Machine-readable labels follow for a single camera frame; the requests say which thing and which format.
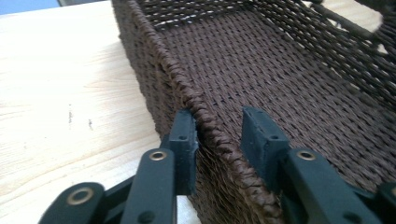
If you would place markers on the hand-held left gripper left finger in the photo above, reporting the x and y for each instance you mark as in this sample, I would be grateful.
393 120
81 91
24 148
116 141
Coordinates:
183 155

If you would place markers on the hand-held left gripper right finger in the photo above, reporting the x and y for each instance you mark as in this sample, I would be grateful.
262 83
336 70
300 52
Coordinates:
267 155

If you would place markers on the brown woven basket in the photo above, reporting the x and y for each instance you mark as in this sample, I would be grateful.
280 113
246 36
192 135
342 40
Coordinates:
264 71

